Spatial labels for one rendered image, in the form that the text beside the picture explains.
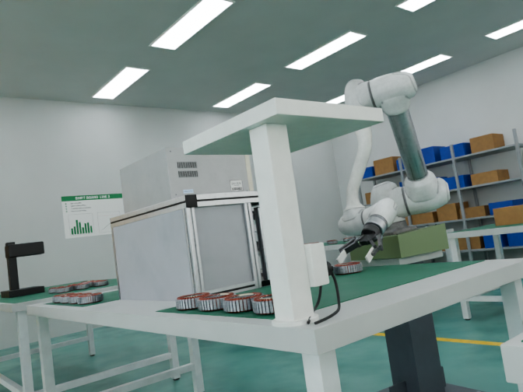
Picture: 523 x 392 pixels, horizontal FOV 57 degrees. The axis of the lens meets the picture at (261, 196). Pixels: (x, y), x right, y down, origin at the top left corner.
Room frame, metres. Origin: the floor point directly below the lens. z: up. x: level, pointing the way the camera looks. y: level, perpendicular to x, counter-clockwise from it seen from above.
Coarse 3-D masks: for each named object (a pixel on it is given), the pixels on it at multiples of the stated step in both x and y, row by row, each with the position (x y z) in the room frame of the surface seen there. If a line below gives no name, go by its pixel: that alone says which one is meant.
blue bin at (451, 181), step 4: (460, 176) 7.77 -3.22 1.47; (464, 176) 7.75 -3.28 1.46; (468, 176) 7.83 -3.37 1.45; (448, 180) 7.94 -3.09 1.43; (452, 180) 7.88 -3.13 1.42; (460, 180) 7.78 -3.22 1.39; (464, 180) 7.74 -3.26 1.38; (468, 180) 7.81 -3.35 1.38; (448, 184) 7.95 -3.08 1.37; (452, 184) 7.89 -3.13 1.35; (460, 184) 7.79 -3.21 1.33; (464, 184) 7.73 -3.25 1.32; (468, 184) 7.80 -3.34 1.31; (452, 188) 7.90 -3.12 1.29
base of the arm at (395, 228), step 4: (404, 220) 2.56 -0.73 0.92; (392, 224) 2.48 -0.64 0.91; (396, 224) 2.48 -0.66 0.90; (400, 224) 2.48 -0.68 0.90; (404, 224) 2.50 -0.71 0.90; (388, 228) 2.49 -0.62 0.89; (392, 228) 2.48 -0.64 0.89; (396, 228) 2.48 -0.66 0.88; (400, 228) 2.48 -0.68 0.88; (404, 228) 2.48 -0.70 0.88; (408, 228) 2.50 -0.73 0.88; (412, 228) 2.51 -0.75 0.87; (416, 228) 2.52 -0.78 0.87; (384, 232) 2.50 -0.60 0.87; (388, 232) 2.47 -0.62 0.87; (392, 232) 2.44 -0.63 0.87; (396, 232) 2.44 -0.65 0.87; (400, 232) 2.46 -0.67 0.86
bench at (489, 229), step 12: (480, 228) 4.19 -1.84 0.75; (492, 228) 3.90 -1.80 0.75; (504, 228) 3.79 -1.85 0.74; (516, 228) 3.73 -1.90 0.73; (456, 240) 4.17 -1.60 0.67; (456, 252) 4.17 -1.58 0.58; (468, 300) 4.15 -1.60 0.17; (480, 300) 4.07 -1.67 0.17; (492, 300) 3.99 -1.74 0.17; (468, 312) 4.17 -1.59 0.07
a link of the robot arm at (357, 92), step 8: (352, 80) 2.20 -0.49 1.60; (360, 80) 2.19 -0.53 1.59; (352, 88) 2.18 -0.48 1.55; (360, 88) 2.15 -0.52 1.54; (368, 88) 2.13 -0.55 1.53; (352, 96) 2.17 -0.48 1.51; (360, 96) 2.15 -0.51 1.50; (368, 96) 2.14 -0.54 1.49; (352, 104) 2.17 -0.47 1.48; (360, 104) 2.16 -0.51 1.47; (368, 104) 2.15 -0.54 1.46
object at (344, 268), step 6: (336, 264) 1.91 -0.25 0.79; (342, 264) 1.86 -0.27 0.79; (348, 264) 1.85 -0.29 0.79; (354, 264) 1.85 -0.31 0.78; (360, 264) 1.87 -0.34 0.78; (336, 270) 1.87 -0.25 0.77; (342, 270) 1.85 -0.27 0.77; (348, 270) 1.85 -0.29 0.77; (354, 270) 1.84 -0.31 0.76; (360, 270) 1.86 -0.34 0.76
